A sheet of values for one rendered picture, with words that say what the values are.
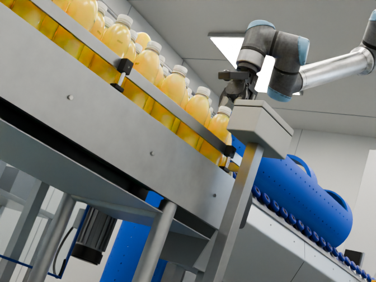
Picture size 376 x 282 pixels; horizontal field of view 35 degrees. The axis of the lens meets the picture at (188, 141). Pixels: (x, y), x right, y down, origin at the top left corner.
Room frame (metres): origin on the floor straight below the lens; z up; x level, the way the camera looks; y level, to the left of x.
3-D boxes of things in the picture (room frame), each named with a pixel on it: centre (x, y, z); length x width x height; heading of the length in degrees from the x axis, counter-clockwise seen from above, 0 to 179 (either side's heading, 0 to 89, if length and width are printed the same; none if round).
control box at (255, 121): (1.69, -0.19, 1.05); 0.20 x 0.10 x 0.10; 138
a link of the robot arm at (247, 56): (1.83, -0.10, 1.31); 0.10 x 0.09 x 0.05; 48
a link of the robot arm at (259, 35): (1.83, -0.11, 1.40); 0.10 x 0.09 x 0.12; 81
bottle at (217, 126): (1.74, -0.08, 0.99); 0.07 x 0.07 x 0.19
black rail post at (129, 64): (1.35, 0.20, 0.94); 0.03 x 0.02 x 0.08; 138
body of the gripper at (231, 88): (1.83, -0.11, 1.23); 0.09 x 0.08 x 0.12; 138
